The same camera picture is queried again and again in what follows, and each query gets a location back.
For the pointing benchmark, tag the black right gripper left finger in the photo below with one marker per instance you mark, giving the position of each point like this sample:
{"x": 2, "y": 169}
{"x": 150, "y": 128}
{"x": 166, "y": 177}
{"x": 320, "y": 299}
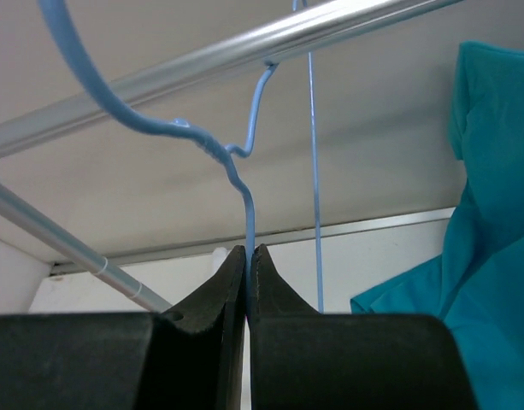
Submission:
{"x": 188, "y": 357}

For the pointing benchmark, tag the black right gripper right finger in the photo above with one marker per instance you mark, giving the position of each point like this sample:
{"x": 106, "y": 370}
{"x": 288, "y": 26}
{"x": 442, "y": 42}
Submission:
{"x": 303, "y": 359}

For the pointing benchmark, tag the blue wire hanger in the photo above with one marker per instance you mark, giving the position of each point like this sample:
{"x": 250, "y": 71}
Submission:
{"x": 66, "y": 37}

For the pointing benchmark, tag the teal t shirt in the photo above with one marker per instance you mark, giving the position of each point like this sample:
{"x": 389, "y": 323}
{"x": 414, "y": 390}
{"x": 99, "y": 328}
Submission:
{"x": 476, "y": 284}

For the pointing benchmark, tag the white metal clothes rack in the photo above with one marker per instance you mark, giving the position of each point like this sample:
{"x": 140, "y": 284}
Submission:
{"x": 380, "y": 76}

